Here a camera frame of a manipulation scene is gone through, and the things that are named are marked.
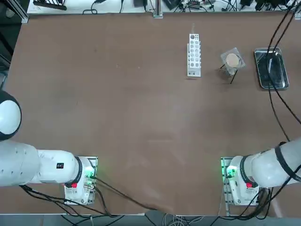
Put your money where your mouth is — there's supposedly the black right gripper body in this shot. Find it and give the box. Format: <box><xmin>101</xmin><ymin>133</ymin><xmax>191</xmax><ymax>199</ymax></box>
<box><xmin>255</xmin><ymin>0</ymin><xmax>292</xmax><ymax>7</ymax></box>

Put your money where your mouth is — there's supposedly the steel tray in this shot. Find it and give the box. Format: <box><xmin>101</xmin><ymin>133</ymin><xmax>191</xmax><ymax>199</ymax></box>
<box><xmin>254</xmin><ymin>48</ymin><xmax>290</xmax><ymax>90</ymax></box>

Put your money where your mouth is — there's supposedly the white test tube rack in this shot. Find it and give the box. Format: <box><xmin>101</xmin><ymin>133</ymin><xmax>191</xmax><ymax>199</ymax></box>
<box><xmin>187</xmin><ymin>33</ymin><xmax>202</xmax><ymax>78</ymax></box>

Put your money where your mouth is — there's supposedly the large black ridged power supply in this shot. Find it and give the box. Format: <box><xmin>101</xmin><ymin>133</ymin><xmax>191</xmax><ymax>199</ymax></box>
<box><xmin>163</xmin><ymin>0</ymin><xmax>184</xmax><ymax>10</ymax></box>

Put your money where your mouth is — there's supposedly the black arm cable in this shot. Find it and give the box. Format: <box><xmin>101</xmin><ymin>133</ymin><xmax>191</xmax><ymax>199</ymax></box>
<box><xmin>265</xmin><ymin>0</ymin><xmax>301</xmax><ymax>143</ymax></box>

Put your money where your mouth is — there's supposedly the white cable bundle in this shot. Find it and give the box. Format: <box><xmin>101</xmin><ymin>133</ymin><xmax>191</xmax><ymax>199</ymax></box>
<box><xmin>162</xmin><ymin>213</ymin><xmax>203</xmax><ymax>226</ymax></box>

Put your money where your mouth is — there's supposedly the aluminium corner rail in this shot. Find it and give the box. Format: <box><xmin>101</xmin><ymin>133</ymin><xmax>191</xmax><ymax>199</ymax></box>
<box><xmin>4</xmin><ymin>0</ymin><xmax>29</xmax><ymax>24</ymax></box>

